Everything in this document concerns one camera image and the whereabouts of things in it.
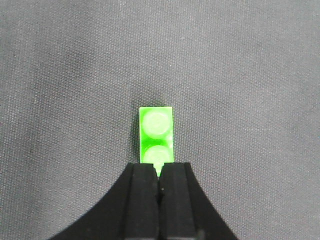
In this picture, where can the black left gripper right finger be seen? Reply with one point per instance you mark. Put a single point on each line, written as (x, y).
(185, 211)

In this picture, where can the green toy building block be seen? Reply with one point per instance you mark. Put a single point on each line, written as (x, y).
(156, 136)

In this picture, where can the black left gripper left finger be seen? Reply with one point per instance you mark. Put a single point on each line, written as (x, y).
(128, 211)

